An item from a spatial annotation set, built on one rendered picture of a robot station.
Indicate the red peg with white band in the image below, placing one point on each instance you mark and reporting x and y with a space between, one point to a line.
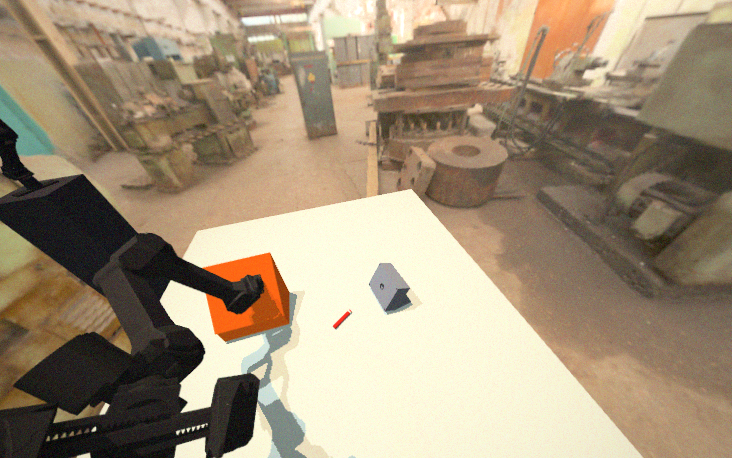
342 319

